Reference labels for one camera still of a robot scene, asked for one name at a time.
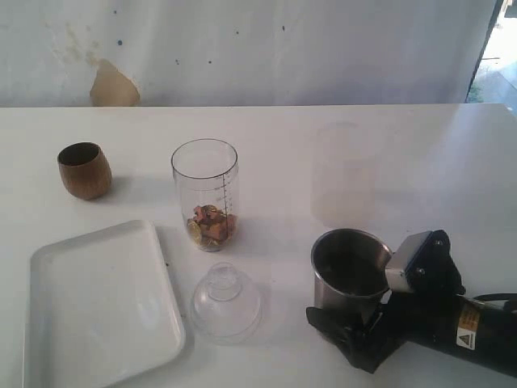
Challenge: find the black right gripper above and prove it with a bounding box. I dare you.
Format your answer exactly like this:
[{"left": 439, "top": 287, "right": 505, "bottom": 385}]
[{"left": 305, "top": 230, "right": 465, "bottom": 373}]

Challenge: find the stainless steel cup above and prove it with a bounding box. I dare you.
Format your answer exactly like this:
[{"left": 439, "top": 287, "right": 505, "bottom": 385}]
[{"left": 311, "top": 229, "right": 393, "bottom": 323}]

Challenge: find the brown wooden cup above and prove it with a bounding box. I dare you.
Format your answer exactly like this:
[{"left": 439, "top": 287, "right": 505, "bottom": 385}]
[{"left": 57, "top": 141, "right": 112, "bottom": 200}]

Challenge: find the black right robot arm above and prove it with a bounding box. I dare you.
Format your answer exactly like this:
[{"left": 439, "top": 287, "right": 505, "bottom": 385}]
[{"left": 306, "top": 229, "right": 516, "bottom": 376}]

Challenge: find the clear plastic shaker lid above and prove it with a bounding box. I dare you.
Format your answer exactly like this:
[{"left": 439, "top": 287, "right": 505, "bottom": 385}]
[{"left": 190, "top": 262, "right": 262, "bottom": 344}]

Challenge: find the clear plastic shaker cup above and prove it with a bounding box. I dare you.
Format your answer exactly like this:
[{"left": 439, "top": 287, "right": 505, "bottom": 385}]
[{"left": 170, "top": 138, "right": 239, "bottom": 231}]

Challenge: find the translucent white plastic beaker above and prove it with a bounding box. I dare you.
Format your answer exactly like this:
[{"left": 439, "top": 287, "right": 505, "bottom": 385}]
[{"left": 310, "top": 121, "right": 386, "bottom": 230}]

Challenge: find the white rectangular tray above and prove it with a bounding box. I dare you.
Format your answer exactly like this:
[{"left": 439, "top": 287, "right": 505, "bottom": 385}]
[{"left": 23, "top": 220, "right": 186, "bottom": 387}]

